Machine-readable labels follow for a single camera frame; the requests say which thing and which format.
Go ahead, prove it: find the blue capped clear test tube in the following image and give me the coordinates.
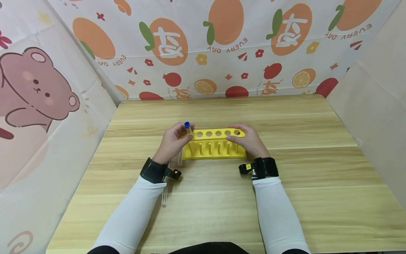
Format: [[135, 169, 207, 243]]
[[178, 121, 193, 167]]

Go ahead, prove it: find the yellow test tube rack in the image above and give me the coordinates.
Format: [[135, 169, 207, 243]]
[[182, 128, 247, 160]]

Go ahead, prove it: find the person's body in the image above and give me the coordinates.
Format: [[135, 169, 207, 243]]
[[87, 242, 310, 254]]

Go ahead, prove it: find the clear uncapped test tube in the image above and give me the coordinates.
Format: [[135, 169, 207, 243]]
[[161, 162, 171, 207]]

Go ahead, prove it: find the person's right forearm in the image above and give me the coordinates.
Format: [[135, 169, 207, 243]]
[[252, 176, 312, 254]]

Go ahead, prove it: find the person's left hand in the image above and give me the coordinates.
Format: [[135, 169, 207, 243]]
[[152, 122, 196, 165]]

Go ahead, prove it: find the person's left forearm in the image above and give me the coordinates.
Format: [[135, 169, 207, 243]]
[[90, 175, 167, 254]]

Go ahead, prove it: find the person's right hand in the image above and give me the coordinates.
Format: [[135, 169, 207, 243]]
[[225, 123, 271, 160]]

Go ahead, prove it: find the black wrist band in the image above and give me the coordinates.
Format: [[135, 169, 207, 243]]
[[140, 157, 182, 185], [238, 157, 279, 181]]

